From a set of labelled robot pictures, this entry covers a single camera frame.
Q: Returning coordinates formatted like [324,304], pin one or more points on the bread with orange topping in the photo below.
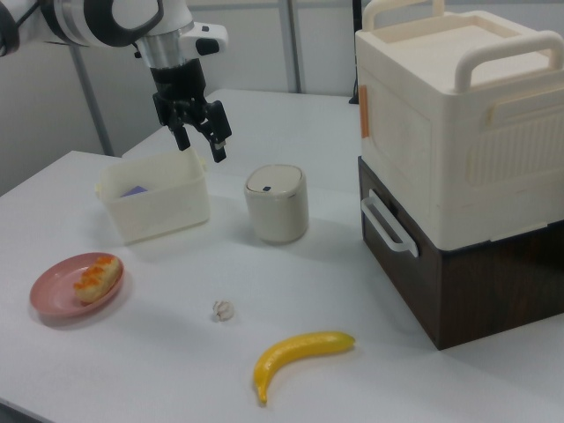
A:
[99,279]

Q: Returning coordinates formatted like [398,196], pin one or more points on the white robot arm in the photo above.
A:
[79,22]

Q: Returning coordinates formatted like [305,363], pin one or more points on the pink plate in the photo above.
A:
[55,293]

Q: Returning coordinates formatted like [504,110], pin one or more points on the dark brown wooden drawer box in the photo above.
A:
[484,291]

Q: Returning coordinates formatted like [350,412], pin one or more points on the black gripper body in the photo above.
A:
[178,83]

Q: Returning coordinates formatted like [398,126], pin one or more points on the cream plastic storage box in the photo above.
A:
[405,132]

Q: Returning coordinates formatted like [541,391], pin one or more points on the purple item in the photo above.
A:
[135,190]

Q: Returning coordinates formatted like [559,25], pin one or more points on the orange tape strip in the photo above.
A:
[365,112]

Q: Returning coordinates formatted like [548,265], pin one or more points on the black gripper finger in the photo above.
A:
[218,132]
[181,134]

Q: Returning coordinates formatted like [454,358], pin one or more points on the yellow banana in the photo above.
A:
[286,352]

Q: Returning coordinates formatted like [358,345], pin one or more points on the white plastic bin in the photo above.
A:
[158,216]

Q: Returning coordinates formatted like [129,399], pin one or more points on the grey partition post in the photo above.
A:
[295,48]
[94,114]

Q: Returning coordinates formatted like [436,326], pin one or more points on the small crumpled white paper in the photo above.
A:
[222,310]

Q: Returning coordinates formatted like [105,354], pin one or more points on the small beige trash can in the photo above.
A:
[276,207]

